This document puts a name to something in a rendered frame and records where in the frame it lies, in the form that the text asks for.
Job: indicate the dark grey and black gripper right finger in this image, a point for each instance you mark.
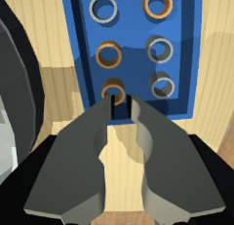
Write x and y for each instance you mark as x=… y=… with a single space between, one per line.
x=183 y=178

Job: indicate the blue crate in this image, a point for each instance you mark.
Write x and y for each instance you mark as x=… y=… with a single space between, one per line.
x=131 y=28

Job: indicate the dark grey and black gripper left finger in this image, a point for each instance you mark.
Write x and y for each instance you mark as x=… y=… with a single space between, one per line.
x=62 y=180

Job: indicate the grey metal sleeve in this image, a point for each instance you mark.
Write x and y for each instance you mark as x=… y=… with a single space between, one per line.
x=166 y=55
x=94 y=15
x=167 y=90

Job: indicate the bronze bushing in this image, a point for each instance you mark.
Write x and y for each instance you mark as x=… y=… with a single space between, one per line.
x=114 y=82
x=164 y=13
x=108 y=63

